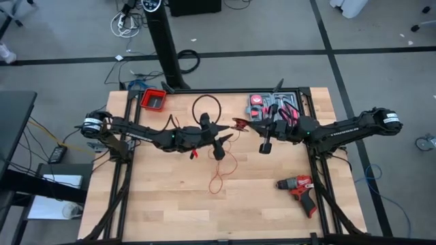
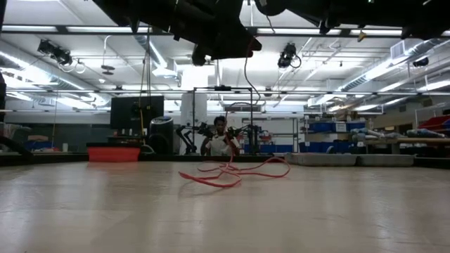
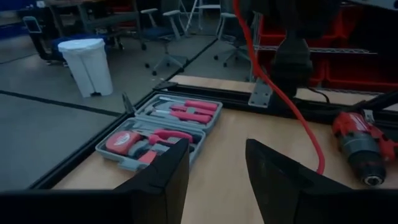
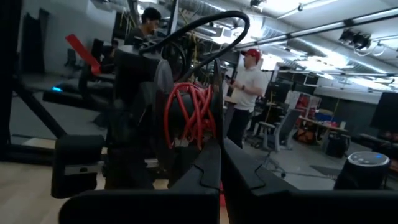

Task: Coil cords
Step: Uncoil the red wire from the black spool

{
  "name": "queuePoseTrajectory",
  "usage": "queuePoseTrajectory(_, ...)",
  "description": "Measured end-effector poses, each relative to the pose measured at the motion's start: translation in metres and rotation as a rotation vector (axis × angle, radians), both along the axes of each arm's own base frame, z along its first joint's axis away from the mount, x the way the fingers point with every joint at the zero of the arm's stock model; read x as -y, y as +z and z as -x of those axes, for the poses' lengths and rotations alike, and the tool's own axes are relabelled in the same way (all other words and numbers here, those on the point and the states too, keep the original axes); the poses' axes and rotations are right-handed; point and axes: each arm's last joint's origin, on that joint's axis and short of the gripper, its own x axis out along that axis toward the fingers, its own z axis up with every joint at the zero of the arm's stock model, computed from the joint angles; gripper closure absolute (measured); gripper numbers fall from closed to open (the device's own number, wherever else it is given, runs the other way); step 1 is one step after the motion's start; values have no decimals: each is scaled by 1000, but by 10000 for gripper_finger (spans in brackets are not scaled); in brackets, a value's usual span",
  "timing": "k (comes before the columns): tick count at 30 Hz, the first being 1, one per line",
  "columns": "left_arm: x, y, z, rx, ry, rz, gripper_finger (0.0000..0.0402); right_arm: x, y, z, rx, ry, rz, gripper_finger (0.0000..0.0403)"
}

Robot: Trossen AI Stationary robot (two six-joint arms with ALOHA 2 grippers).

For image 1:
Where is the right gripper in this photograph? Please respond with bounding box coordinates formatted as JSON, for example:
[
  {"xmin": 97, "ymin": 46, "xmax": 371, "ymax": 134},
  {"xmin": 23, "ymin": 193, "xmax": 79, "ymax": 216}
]
[{"xmin": 249, "ymin": 103, "xmax": 306, "ymax": 154}]

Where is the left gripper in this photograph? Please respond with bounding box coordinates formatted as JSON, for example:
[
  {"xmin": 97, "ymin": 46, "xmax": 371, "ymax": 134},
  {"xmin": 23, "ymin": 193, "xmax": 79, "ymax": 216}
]
[{"xmin": 182, "ymin": 112, "xmax": 234, "ymax": 161}]

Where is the red wire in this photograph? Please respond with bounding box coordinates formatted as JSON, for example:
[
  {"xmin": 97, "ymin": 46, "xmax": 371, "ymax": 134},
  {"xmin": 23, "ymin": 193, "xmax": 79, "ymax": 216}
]
[{"xmin": 208, "ymin": 130, "xmax": 240, "ymax": 195}]

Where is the grey tool kit case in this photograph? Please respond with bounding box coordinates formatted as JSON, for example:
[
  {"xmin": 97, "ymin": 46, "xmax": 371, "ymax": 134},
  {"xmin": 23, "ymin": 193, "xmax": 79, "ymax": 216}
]
[{"xmin": 245, "ymin": 92, "xmax": 302, "ymax": 129}]

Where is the red plastic bin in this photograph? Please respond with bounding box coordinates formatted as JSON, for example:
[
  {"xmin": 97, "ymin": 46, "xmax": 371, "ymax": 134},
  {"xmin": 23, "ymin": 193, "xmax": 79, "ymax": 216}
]
[{"xmin": 140, "ymin": 87, "xmax": 168, "ymax": 112}]

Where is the black tower fan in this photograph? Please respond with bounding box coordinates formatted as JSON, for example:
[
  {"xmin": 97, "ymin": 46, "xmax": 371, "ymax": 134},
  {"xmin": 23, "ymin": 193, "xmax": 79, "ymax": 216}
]
[{"xmin": 141, "ymin": 0, "xmax": 191, "ymax": 92}]

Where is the black box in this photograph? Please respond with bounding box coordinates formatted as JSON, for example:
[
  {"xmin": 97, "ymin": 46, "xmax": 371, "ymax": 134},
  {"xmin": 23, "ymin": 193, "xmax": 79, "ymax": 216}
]
[{"xmin": 168, "ymin": 0, "xmax": 222, "ymax": 17}]

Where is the black shelf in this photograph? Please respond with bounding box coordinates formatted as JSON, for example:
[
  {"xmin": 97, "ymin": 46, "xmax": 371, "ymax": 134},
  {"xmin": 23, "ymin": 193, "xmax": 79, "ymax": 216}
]
[{"xmin": 0, "ymin": 163, "xmax": 93, "ymax": 245}]

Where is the grey caster wheel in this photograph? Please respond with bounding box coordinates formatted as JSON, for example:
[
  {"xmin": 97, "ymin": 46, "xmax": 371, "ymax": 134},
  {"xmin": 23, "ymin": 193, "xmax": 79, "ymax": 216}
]
[{"xmin": 414, "ymin": 133, "xmax": 436, "ymax": 152}]

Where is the black power adapter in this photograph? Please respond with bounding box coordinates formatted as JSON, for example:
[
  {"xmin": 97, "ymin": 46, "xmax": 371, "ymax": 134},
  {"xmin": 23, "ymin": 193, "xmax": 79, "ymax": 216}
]
[{"xmin": 47, "ymin": 144, "xmax": 68, "ymax": 165}]

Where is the white box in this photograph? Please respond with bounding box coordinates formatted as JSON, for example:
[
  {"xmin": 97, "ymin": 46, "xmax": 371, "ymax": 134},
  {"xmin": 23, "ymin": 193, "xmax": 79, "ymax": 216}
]
[{"xmin": 27, "ymin": 174, "xmax": 84, "ymax": 221}]

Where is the clear plastic cup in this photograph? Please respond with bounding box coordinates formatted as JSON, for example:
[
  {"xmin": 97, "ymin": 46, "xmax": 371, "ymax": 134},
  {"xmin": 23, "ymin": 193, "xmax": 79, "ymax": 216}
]
[{"xmin": 61, "ymin": 202, "xmax": 83, "ymax": 220}]

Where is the grey office chair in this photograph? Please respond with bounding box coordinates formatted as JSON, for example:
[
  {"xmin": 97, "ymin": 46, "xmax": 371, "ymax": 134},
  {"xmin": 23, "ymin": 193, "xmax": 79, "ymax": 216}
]
[
  {"xmin": 410, "ymin": 5, "xmax": 436, "ymax": 33},
  {"xmin": 0, "ymin": 0, "xmax": 37, "ymax": 38}
]

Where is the black desk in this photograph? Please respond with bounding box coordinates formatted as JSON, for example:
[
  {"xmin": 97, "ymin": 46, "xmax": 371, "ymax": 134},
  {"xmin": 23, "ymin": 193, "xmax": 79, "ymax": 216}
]
[{"xmin": 0, "ymin": 91, "xmax": 37, "ymax": 178}]

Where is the person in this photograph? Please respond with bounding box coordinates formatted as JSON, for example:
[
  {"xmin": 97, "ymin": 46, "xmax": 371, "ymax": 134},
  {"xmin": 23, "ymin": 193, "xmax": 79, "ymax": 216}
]
[{"xmin": 0, "ymin": 42, "xmax": 17, "ymax": 65}]

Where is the black looped camera cable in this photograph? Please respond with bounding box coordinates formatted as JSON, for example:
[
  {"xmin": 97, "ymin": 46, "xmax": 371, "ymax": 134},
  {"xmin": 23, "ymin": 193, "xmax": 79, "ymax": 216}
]
[
  {"xmin": 191, "ymin": 94, "xmax": 223, "ymax": 126},
  {"xmin": 281, "ymin": 101, "xmax": 302, "ymax": 122}
]

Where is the black aluminium table frame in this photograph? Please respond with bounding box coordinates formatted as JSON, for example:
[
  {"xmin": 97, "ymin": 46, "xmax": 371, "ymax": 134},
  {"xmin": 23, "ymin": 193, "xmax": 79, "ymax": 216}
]
[{"xmin": 56, "ymin": 86, "xmax": 436, "ymax": 245}]

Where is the red cordless drill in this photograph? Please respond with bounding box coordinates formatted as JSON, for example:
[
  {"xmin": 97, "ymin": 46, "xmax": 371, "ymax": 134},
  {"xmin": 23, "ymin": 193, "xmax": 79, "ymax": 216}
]
[{"xmin": 275, "ymin": 175, "xmax": 318, "ymax": 218}]

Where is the black coiled floor cable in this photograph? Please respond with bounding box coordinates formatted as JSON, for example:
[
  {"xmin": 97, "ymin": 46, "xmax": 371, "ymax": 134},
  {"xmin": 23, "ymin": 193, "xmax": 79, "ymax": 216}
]
[{"xmin": 176, "ymin": 49, "xmax": 201, "ymax": 75}]

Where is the blue floor cable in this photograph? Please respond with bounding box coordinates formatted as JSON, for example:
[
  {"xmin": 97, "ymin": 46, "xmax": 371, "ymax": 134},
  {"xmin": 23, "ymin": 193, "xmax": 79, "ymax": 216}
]
[
  {"xmin": 354, "ymin": 164, "xmax": 413, "ymax": 238},
  {"xmin": 127, "ymin": 78, "xmax": 157, "ymax": 91}
]

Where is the grey metal bracket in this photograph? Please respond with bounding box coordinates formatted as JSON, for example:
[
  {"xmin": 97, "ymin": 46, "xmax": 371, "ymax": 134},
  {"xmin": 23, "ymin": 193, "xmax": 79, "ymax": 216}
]
[{"xmin": 87, "ymin": 141, "xmax": 110, "ymax": 153}]

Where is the white power strip with cables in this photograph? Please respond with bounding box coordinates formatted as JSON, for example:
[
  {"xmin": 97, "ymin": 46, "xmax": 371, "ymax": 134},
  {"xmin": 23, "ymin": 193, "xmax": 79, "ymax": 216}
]
[{"xmin": 110, "ymin": 9, "xmax": 143, "ymax": 39}]

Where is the yellow floor cable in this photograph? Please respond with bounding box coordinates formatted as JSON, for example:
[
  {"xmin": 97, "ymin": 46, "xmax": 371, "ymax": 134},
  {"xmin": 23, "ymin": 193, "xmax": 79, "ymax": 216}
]
[{"xmin": 29, "ymin": 118, "xmax": 96, "ymax": 157}]

